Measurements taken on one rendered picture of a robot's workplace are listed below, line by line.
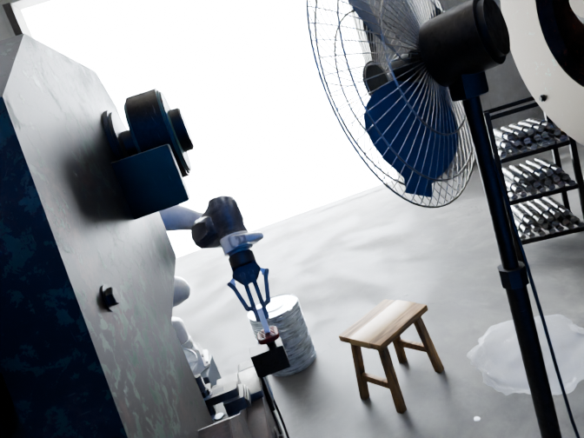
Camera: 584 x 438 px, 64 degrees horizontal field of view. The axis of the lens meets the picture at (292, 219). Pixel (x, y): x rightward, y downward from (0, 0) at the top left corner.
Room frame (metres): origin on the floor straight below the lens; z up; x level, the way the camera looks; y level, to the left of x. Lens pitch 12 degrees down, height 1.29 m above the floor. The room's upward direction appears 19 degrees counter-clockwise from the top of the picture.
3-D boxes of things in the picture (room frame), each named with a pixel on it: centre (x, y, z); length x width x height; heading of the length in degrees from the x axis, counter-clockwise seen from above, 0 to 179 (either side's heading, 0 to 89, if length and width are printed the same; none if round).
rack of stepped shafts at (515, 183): (2.74, -1.48, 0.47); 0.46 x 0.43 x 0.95; 165
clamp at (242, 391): (0.97, 0.31, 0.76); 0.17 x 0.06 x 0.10; 95
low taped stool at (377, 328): (1.87, -0.23, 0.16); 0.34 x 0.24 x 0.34; 127
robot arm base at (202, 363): (1.79, 0.60, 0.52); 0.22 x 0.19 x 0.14; 0
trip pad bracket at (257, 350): (1.21, 0.19, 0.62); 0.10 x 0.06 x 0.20; 95
